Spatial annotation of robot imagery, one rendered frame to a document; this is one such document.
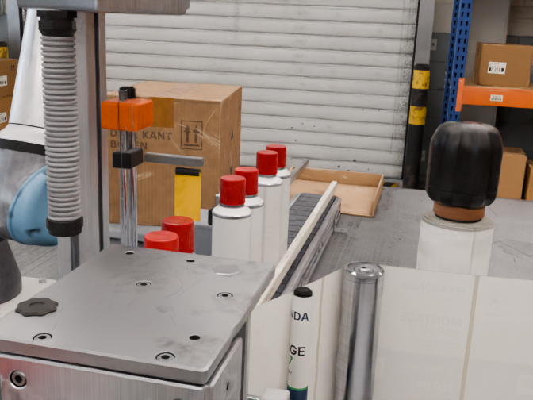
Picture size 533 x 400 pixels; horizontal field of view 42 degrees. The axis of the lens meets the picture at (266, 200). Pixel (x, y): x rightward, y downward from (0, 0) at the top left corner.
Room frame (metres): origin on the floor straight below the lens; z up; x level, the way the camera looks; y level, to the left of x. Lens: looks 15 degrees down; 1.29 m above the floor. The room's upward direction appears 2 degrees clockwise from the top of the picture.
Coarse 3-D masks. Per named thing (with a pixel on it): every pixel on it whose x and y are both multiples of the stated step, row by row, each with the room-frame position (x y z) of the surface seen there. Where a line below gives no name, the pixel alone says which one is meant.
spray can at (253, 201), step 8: (240, 168) 0.91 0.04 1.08; (248, 168) 0.92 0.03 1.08; (256, 168) 0.92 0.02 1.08; (248, 176) 0.90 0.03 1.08; (256, 176) 0.90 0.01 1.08; (248, 184) 0.90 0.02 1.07; (256, 184) 0.90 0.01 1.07; (248, 192) 0.90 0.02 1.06; (256, 192) 0.90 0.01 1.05; (248, 200) 0.89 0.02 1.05; (256, 200) 0.90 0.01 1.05; (256, 208) 0.89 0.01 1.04; (256, 216) 0.89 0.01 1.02; (256, 224) 0.89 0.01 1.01; (256, 232) 0.89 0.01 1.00; (256, 240) 0.89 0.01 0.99; (256, 248) 0.89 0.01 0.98; (256, 256) 0.89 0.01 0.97
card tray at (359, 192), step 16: (304, 176) 1.91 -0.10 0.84; (320, 176) 1.90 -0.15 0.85; (336, 176) 1.89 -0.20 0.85; (352, 176) 1.88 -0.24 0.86; (368, 176) 1.87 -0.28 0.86; (304, 192) 1.77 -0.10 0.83; (320, 192) 1.77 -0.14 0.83; (336, 192) 1.78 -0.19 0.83; (352, 192) 1.79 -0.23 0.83; (368, 192) 1.80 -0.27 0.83; (352, 208) 1.63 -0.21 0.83; (368, 208) 1.64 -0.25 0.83
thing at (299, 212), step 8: (296, 200) 1.52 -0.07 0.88; (304, 200) 1.52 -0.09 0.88; (312, 200) 1.52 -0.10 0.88; (296, 208) 1.45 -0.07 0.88; (304, 208) 1.45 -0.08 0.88; (312, 208) 1.45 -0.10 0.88; (328, 208) 1.46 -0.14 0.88; (296, 216) 1.39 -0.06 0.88; (304, 216) 1.39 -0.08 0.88; (320, 216) 1.39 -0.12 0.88; (288, 224) 1.33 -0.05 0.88; (296, 224) 1.33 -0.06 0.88; (304, 224) 1.33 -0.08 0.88; (320, 224) 1.39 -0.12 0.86; (288, 232) 1.28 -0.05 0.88; (296, 232) 1.28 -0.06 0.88; (312, 232) 1.28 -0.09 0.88; (288, 240) 1.22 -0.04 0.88; (304, 248) 1.18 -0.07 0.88; (296, 264) 1.10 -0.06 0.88; (288, 272) 1.06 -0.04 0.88; (288, 280) 1.03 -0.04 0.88; (280, 288) 0.99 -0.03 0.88
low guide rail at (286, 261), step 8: (336, 184) 1.56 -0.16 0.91; (328, 192) 1.46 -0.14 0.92; (320, 200) 1.39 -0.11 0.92; (328, 200) 1.45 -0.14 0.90; (320, 208) 1.34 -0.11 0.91; (312, 216) 1.27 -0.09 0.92; (312, 224) 1.24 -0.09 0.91; (304, 232) 1.17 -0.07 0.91; (296, 240) 1.12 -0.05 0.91; (304, 240) 1.16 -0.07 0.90; (288, 248) 1.08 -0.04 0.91; (296, 248) 1.09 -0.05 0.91; (288, 256) 1.04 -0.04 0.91; (296, 256) 1.09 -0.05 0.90; (280, 264) 1.00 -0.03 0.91; (288, 264) 1.03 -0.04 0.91; (280, 272) 0.97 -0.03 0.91; (272, 280) 0.93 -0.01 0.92; (280, 280) 0.97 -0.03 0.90; (272, 288) 0.92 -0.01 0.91; (264, 296) 0.88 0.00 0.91; (272, 296) 0.92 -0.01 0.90
